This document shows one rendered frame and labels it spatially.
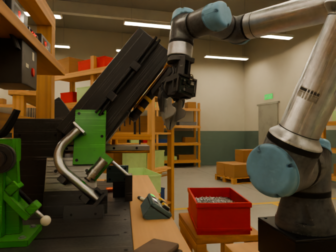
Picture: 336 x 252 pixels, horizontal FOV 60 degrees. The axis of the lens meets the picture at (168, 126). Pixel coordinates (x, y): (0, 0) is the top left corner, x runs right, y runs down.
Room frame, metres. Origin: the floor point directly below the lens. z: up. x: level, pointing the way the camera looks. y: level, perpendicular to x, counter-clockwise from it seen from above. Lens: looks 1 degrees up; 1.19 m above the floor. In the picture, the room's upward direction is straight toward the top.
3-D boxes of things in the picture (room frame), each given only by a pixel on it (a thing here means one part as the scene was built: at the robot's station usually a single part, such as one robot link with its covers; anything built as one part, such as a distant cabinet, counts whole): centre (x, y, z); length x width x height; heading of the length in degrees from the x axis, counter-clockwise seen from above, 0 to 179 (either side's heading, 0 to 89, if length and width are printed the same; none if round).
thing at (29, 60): (1.04, 0.56, 1.42); 0.17 x 0.12 x 0.15; 9
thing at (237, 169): (7.26, -1.89, 0.37); 1.20 x 0.80 x 0.74; 112
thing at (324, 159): (0.75, -0.35, 1.11); 0.13 x 0.12 x 0.14; 133
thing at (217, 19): (0.82, -0.13, 1.50); 0.11 x 0.11 x 0.08; 43
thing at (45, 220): (0.80, 0.35, 0.96); 0.06 x 0.03 x 0.06; 99
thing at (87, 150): (1.12, 0.30, 1.17); 0.13 x 0.12 x 0.20; 9
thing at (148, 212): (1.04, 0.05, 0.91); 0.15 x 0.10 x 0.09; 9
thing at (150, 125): (4.41, 1.01, 1.19); 2.30 x 0.55 x 2.39; 55
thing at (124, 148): (1.28, 0.28, 1.11); 0.39 x 0.16 x 0.03; 99
